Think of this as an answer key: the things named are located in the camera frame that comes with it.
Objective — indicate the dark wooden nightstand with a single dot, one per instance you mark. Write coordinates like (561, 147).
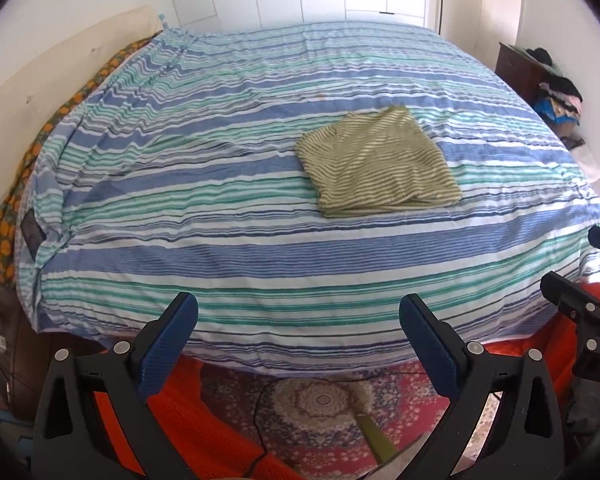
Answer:
(515, 70)

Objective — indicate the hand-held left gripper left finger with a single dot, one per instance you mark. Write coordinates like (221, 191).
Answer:
(167, 350)

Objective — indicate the white cloth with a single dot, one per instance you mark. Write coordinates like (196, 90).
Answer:
(587, 160)

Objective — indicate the orange patterned bed sheet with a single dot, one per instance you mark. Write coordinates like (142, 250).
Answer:
(7, 225)

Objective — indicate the cream headboard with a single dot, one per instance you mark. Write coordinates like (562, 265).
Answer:
(45, 75)

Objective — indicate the dark wooden bed frame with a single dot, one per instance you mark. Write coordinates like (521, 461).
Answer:
(35, 360)

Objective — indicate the red patterned rug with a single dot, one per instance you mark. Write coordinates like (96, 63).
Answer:
(325, 400)

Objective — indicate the blue green striped blanket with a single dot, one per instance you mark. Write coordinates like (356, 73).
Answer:
(230, 210)

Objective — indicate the pile of clothes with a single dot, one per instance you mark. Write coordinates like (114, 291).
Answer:
(560, 95)

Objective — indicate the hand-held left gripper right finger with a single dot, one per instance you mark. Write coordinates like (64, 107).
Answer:
(430, 355)

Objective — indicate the green striped cardigan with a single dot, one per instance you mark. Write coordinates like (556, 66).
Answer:
(380, 165)

